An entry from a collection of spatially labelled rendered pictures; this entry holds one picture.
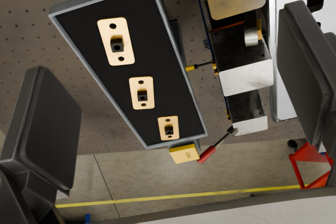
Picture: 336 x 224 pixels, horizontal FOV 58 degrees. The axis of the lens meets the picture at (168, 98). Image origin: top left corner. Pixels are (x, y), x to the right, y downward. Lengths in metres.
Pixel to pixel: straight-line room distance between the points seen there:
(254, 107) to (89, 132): 0.87
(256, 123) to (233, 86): 0.25
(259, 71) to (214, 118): 0.85
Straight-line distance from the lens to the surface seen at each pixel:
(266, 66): 0.60
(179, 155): 0.71
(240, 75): 0.60
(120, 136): 1.50
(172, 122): 0.59
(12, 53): 1.15
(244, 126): 0.84
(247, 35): 0.54
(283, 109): 0.93
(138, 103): 0.54
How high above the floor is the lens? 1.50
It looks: 39 degrees down
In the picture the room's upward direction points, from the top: 174 degrees clockwise
